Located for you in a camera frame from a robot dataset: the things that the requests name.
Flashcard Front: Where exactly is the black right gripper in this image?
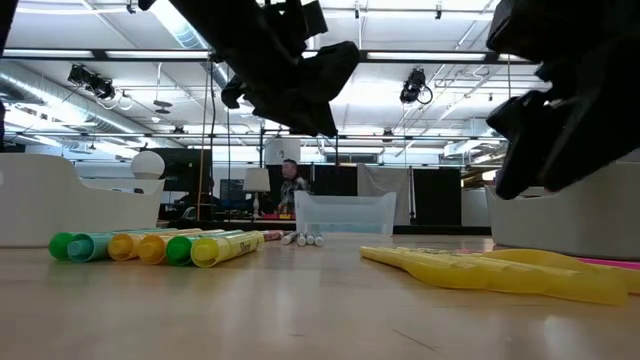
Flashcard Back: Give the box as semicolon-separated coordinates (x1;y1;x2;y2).
487;0;640;200

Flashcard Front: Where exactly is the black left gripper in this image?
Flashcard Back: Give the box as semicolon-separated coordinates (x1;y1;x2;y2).
221;40;361;138

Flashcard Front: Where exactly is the slim yellow highlighter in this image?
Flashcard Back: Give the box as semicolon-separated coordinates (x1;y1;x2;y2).
399;245;636;289
367;246;630;300
359;247;629;307
379;245;632;294
482;248;640;295

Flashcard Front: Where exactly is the slim pink highlighter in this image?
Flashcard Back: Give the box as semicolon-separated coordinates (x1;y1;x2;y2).
452;248;640;272

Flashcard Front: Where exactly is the yellow chunky highlighter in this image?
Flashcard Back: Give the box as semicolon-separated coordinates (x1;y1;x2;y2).
137;229;226;266
107;228;204;262
190;230;266;269

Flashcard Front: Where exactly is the green chunky highlighter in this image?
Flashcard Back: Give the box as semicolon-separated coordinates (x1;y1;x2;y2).
48;228;176;261
164;229;245;267

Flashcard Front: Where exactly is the teal chunky highlighter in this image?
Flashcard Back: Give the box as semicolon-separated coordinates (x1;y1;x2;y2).
66;229;179;264

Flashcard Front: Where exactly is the person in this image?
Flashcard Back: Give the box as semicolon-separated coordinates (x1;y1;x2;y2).
276;158;309;216

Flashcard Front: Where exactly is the grey translucent plastic bin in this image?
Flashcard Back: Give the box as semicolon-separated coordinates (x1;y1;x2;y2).
483;158;640;261

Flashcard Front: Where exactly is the white shade table lamp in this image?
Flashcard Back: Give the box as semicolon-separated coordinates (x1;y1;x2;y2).
242;167;272;219

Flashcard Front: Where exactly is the clear plastic bin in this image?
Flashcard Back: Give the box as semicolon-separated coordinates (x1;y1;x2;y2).
293;190;398;237

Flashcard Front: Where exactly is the grey curtain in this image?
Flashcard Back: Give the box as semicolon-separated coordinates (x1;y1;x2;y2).
357;164;414;226

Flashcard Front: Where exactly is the black room panel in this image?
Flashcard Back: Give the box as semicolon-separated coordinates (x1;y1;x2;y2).
412;168;462;226

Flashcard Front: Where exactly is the brass lamp with white bulb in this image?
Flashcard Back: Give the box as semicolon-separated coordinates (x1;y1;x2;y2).
130;149;166;182

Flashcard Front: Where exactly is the white plastic bin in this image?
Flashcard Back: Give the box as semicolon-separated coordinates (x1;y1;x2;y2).
0;152;166;249

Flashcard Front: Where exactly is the black ceiling camera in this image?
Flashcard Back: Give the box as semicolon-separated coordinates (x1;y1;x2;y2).
398;68;434;106
67;63;117;101

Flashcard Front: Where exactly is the dark wall screen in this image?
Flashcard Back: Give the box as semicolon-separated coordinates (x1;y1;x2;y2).
149;147;214;194

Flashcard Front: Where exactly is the silver ceiling duct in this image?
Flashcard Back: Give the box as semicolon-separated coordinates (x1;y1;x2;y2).
0;59;146;146

